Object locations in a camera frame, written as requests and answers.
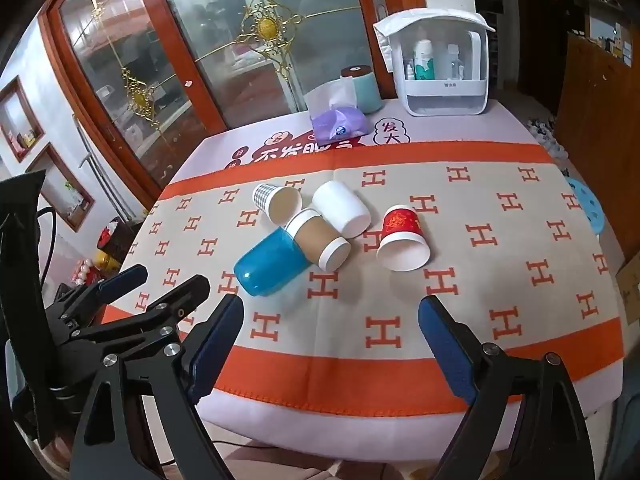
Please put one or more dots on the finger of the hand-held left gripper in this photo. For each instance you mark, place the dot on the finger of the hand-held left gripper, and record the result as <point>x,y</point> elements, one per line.
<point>122,281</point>
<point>187,292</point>

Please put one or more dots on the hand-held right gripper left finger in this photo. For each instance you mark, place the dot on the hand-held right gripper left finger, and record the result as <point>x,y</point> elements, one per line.
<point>216,355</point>

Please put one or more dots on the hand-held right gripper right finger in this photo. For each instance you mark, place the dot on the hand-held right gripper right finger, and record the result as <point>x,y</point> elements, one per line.
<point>449,355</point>

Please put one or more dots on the blue plastic cup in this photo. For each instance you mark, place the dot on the blue plastic cup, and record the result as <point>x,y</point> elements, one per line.
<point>267,265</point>

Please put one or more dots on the checked paper cup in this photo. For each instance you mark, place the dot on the checked paper cup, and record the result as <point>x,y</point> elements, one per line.
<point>280,202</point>

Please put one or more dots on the red paper cup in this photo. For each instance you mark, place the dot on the red paper cup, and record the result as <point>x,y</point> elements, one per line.
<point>402,232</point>

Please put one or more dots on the brown sleeved white cup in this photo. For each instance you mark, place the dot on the brown sleeved white cup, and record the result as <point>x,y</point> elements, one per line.
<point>315,237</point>

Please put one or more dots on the plain white cup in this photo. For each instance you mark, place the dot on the plain white cup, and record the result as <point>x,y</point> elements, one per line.
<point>342,207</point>

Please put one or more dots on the orange patterned blanket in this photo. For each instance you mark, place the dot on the orange patterned blanket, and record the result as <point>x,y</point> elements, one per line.
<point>500,270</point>

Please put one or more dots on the cardboard box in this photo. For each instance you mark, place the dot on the cardboard box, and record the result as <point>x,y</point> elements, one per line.
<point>630,282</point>

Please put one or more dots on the blue plastic stool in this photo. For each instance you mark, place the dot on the blue plastic stool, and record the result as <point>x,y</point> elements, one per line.
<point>589,205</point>

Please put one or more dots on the purple tissue pack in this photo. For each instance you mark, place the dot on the purple tissue pack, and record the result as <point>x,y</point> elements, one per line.
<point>340,122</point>

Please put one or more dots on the pink printed tablecloth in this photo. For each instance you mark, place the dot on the pink printed tablecloth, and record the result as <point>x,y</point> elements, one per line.
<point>450,125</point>

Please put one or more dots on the wooden glass door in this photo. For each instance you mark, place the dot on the wooden glass door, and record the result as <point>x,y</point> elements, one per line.
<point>200,35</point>

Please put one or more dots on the white cosmetic organizer box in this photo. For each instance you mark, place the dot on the white cosmetic organizer box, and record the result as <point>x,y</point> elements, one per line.
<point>440,95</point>

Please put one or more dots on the teal canister brown lid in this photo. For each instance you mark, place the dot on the teal canister brown lid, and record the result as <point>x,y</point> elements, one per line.
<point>369,91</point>

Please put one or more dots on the brown wooden cabinet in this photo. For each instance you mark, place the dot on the brown wooden cabinet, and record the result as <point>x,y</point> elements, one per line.
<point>600,125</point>

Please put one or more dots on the clear plastic bottle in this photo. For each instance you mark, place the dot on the clear plastic bottle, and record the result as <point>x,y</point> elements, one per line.
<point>452,62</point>

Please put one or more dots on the teal white bottle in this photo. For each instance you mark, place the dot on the teal white bottle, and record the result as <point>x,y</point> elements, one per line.
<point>424,60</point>

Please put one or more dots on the wooden framed wall niche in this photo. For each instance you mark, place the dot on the wooden framed wall niche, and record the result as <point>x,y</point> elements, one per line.
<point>62,187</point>
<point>20,120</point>

